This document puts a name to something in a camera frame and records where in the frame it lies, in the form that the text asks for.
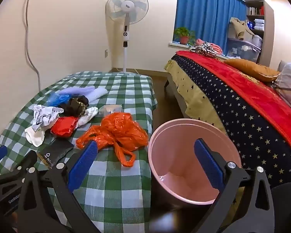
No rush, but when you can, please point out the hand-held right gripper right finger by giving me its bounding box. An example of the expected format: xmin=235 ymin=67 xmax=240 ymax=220
xmin=193 ymin=138 xmax=275 ymax=233

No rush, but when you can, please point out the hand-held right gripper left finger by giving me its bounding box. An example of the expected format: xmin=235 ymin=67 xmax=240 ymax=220
xmin=17 ymin=140 xmax=100 ymax=233

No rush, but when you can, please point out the black plastic packet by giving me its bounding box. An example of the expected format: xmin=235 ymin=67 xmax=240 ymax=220
xmin=36 ymin=139 xmax=74 ymax=168

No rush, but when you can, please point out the pink plastic bin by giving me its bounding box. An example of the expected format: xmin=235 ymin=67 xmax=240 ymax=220
xmin=148 ymin=118 xmax=243 ymax=205

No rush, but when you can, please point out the red plastic bag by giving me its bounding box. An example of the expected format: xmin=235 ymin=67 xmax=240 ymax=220
xmin=50 ymin=116 xmax=79 ymax=138

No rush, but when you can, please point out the orange plastic bag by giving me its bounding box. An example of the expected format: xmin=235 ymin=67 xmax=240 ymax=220
xmin=76 ymin=112 xmax=149 ymax=167

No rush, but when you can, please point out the black floral cloth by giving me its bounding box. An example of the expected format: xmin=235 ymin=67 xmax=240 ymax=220
xmin=59 ymin=96 xmax=90 ymax=117

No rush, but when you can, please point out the clear plastic packet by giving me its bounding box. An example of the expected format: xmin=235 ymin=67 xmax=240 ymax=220
xmin=98 ymin=105 xmax=123 ymax=117

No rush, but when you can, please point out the star-printed navy yellow blanket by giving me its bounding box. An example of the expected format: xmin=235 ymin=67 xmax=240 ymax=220
xmin=164 ymin=55 xmax=291 ymax=187

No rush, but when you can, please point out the blue plastic bag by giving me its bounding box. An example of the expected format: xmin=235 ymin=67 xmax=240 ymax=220
xmin=47 ymin=93 xmax=71 ymax=107

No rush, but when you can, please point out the white foam net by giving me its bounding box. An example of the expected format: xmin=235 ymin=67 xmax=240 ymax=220
xmin=56 ymin=87 xmax=108 ymax=103

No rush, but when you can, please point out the green checked tablecloth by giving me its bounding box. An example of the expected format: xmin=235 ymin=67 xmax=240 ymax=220
xmin=0 ymin=71 xmax=158 ymax=233

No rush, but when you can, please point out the red blanket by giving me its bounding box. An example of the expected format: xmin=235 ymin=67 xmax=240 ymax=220
xmin=176 ymin=50 xmax=291 ymax=158

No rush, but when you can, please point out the orange pillow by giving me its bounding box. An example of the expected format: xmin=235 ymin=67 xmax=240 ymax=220
xmin=224 ymin=59 xmax=280 ymax=82

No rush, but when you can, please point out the black white striped cloth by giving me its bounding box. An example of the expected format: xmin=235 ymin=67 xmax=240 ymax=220
xmin=190 ymin=42 xmax=217 ymax=59

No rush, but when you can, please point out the pink cloth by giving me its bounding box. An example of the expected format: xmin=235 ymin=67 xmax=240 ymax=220
xmin=196 ymin=38 xmax=223 ymax=55

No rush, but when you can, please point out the clear storage box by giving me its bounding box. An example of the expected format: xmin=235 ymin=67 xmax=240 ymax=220
xmin=227 ymin=37 xmax=262 ymax=63

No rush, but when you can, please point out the potted green plant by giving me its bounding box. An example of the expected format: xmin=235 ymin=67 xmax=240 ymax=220
xmin=174 ymin=27 xmax=196 ymax=45

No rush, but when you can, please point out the beige coat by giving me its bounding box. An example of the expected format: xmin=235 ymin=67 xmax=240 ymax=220
xmin=229 ymin=17 xmax=254 ymax=40

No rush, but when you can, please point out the dark bookshelf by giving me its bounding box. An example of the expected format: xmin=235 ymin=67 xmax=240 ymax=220
xmin=245 ymin=0 xmax=266 ymax=39

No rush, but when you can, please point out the blue curtain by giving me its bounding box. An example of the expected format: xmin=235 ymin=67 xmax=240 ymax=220
xmin=174 ymin=0 xmax=248 ymax=55

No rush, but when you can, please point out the white standing fan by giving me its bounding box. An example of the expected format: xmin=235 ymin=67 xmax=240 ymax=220
xmin=106 ymin=0 xmax=149 ymax=73

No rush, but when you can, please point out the grey bed frame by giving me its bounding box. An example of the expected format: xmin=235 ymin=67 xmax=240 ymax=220
xmin=165 ymin=78 xmax=187 ymax=117

